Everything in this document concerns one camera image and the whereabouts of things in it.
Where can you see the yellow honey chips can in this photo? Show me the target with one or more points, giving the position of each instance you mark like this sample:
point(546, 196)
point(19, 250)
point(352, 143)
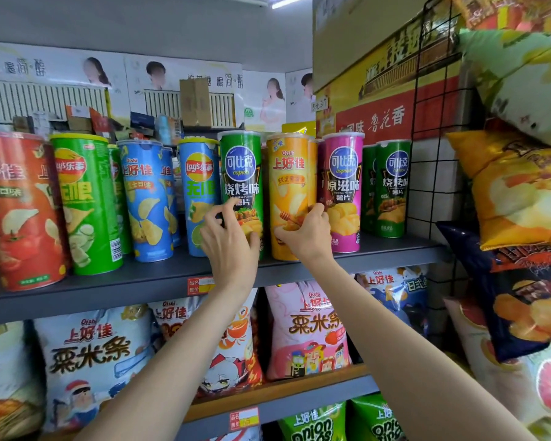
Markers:
point(288, 179)

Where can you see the dark blue chips bag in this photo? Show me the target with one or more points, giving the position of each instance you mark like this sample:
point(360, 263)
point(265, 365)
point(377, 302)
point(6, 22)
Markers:
point(519, 293)

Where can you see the person's right forearm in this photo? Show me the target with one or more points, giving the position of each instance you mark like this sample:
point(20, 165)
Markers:
point(395, 358)

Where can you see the dark blue small box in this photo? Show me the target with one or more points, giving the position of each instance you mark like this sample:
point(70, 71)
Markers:
point(142, 123)

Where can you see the person's right thumb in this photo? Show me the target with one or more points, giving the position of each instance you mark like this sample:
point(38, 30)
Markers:
point(287, 234)

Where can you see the plain brown carton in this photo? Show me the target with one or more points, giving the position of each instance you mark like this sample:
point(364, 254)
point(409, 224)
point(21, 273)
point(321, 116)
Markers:
point(349, 32)

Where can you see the pink grapefruit chips bag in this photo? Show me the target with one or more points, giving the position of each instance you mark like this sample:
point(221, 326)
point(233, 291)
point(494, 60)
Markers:
point(523, 385)

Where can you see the white orange snack bag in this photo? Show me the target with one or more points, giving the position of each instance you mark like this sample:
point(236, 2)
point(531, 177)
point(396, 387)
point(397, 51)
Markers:
point(7, 385)

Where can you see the person's left forearm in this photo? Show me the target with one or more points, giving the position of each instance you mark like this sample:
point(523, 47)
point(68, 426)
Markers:
point(174, 367)

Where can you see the red tomato chips can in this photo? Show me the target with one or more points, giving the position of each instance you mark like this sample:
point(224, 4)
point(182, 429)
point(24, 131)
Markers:
point(18, 211)

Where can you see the ceiling tube light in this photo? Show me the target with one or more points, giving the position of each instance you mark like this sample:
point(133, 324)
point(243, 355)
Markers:
point(290, 0)

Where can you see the white cartoon girl snack bag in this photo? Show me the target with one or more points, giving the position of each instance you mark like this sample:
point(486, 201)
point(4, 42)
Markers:
point(238, 353)

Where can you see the small brown cardboard box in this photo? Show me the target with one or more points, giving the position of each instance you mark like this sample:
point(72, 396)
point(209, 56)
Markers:
point(195, 103)

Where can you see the white wall poster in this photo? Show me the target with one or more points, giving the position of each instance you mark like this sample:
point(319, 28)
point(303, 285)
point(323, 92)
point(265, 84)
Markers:
point(299, 98)
point(264, 100)
point(165, 82)
point(41, 82)

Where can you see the wood-edged grey shelf board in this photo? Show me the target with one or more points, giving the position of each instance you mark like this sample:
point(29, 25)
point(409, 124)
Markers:
point(298, 390)

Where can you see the pink snack bag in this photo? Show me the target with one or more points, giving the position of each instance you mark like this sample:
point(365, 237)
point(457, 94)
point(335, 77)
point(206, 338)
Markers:
point(305, 330)

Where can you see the orange chips bag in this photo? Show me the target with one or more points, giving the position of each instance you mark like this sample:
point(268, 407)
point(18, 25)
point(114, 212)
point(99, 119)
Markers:
point(509, 11)

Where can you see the yellow chips bag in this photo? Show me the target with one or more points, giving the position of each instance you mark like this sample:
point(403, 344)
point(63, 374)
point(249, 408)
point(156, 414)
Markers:
point(519, 192)

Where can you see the person's left thumb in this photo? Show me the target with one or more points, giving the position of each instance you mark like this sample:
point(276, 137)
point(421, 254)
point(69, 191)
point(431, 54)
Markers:
point(232, 214)

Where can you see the red yellow price tag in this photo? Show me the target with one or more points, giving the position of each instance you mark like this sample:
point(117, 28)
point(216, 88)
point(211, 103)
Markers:
point(201, 286)
point(244, 418)

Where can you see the green cucumber chips can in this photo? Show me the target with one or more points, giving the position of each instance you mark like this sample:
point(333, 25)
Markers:
point(119, 202)
point(89, 206)

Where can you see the green white chips bag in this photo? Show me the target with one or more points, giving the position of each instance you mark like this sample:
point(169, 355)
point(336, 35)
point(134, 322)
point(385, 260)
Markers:
point(523, 82)

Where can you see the pink chips can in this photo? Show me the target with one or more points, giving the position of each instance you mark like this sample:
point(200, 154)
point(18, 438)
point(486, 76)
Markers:
point(343, 179)

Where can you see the green onion rings bag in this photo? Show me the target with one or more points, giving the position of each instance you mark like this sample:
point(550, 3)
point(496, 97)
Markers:
point(376, 420)
point(314, 424)

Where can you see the white blue snack bag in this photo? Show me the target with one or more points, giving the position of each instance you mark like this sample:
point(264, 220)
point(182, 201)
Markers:
point(96, 358)

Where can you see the red small box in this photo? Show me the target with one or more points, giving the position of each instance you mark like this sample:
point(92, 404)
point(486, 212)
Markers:
point(99, 121)

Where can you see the blue lime chips can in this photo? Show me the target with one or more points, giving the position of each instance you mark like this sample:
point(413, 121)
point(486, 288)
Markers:
point(197, 188)

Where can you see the yellow red printed carton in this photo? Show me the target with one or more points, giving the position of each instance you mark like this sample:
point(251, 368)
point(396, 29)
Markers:
point(385, 100)

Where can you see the person's right hand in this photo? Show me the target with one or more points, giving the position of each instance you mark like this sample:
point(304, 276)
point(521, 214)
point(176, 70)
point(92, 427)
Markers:
point(310, 243)

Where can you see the person's left hand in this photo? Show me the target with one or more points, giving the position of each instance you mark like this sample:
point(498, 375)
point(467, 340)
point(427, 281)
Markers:
point(229, 257)

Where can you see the green barbecue chips can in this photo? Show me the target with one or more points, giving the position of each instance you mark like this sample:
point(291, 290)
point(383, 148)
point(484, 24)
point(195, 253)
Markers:
point(242, 179)
point(391, 188)
point(368, 188)

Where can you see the light blue small box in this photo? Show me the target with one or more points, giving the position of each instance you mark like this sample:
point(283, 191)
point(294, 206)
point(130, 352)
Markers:
point(170, 128)

